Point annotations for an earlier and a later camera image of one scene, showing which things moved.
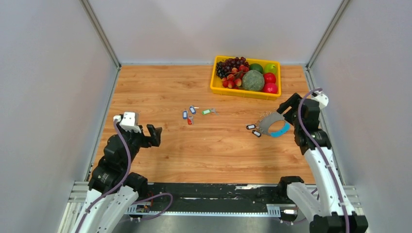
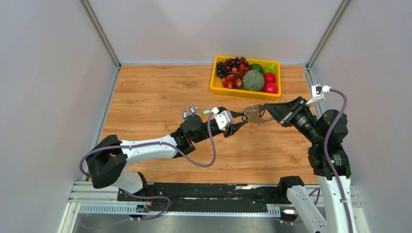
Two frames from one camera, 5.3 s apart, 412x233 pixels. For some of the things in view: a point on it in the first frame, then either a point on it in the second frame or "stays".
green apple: (270, 67) stays
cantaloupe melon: (253, 80) stays
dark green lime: (255, 66) stays
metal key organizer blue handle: (265, 120) to (252, 112)
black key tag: (250, 126) to (244, 118)
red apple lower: (270, 88) stays
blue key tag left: (185, 114) stays
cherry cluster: (234, 80) stays
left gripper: (155, 134) to (232, 128)
